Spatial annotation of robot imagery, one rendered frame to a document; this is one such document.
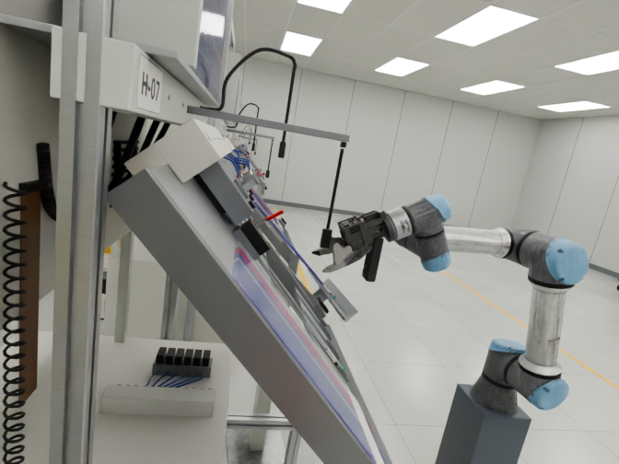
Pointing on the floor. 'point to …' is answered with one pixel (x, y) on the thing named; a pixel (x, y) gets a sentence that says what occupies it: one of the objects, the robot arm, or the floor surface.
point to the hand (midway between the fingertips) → (317, 264)
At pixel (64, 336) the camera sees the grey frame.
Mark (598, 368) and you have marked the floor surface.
